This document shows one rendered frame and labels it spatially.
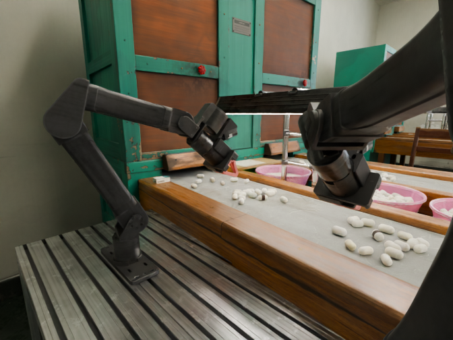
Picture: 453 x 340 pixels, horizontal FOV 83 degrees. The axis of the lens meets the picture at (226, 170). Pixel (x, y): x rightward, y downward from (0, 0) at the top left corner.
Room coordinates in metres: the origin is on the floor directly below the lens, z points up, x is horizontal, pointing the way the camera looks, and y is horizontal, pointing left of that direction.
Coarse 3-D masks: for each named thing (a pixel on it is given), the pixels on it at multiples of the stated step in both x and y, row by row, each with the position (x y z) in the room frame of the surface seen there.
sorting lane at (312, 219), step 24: (216, 192) 0.96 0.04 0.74; (288, 192) 0.96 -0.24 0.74; (264, 216) 0.72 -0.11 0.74; (288, 216) 0.72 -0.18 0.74; (312, 216) 0.72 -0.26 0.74; (336, 216) 0.72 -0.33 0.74; (360, 216) 0.72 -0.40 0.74; (312, 240) 0.57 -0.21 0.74; (336, 240) 0.57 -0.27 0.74; (360, 240) 0.57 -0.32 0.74; (384, 240) 0.57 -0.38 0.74; (432, 240) 0.57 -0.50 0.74; (408, 264) 0.47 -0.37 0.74
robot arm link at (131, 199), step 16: (64, 144) 0.51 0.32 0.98; (80, 144) 0.52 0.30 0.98; (80, 160) 0.53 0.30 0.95; (96, 160) 0.54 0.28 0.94; (96, 176) 0.54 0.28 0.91; (112, 176) 0.56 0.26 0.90; (112, 192) 0.56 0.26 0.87; (128, 192) 0.58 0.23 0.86; (112, 208) 0.55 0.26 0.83; (128, 208) 0.56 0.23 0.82; (144, 224) 0.58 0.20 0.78
